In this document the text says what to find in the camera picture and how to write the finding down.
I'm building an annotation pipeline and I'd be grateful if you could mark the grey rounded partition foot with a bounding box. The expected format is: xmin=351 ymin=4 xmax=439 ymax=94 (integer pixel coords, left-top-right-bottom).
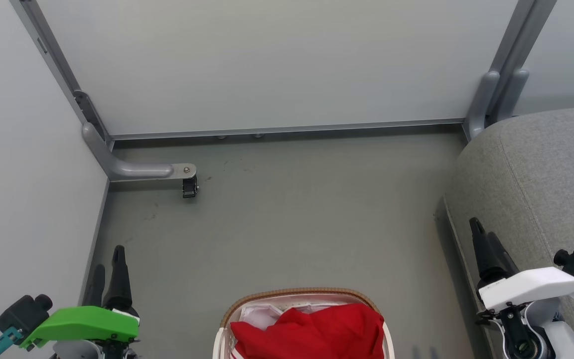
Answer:
xmin=495 ymin=68 xmax=530 ymax=122
xmin=464 ymin=71 xmax=501 ymax=140

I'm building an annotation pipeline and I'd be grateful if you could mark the grey partition post with bracket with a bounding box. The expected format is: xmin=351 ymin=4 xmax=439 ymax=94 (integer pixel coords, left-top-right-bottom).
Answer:
xmin=9 ymin=0 xmax=114 ymax=151

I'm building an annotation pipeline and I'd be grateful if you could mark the grey fabric sofa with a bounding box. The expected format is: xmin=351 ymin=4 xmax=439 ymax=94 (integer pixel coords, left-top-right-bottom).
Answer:
xmin=443 ymin=106 xmax=574 ymax=359

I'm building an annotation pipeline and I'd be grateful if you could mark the red garment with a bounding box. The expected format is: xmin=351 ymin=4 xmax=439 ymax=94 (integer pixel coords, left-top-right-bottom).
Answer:
xmin=230 ymin=303 xmax=386 ymax=359

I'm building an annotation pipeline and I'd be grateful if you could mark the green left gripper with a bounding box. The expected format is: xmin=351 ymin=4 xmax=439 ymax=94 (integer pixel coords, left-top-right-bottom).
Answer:
xmin=19 ymin=245 xmax=141 ymax=359

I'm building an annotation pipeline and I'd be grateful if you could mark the white laundry basket brown rim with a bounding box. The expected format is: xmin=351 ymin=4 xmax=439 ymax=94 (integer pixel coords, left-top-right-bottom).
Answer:
xmin=212 ymin=287 xmax=395 ymax=359

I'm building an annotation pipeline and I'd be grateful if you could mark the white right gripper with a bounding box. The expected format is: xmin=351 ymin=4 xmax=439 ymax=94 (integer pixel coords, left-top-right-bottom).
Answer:
xmin=468 ymin=217 xmax=574 ymax=313

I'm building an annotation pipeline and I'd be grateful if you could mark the grey double partition post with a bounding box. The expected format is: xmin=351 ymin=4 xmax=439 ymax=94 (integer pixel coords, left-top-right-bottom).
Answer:
xmin=486 ymin=0 xmax=558 ymax=125

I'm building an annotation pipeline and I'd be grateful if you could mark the white cloth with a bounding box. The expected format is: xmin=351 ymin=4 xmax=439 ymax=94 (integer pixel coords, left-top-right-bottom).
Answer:
xmin=239 ymin=302 xmax=352 ymax=331

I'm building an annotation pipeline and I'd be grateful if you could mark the grey partition foot with plate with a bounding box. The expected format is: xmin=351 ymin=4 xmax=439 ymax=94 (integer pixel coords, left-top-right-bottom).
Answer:
xmin=81 ymin=122 xmax=198 ymax=182

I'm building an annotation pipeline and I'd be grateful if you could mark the grey partition bottom rail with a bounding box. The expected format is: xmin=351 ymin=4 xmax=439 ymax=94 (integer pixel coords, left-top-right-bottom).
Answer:
xmin=110 ymin=118 xmax=467 ymax=142

